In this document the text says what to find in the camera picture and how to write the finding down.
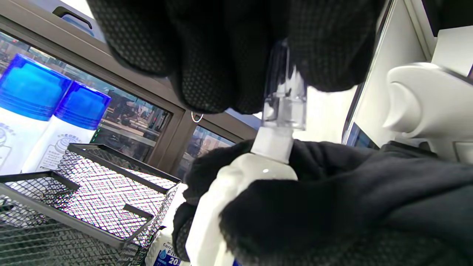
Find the black mesh desk organizer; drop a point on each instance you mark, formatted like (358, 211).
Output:
(92, 199)

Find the person's right hand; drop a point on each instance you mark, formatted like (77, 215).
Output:
(351, 207)

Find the person's left hand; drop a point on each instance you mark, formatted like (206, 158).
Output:
(207, 44)

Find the clear stationery cap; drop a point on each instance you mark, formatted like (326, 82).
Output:
(284, 99)

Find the blue stationery cap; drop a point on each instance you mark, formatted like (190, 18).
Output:
(31, 88)
(83, 105)

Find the dark window frame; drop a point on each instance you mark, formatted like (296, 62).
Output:
(170, 133)

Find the small white glue bottle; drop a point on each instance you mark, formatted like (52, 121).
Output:
(166, 244)
(236, 184)

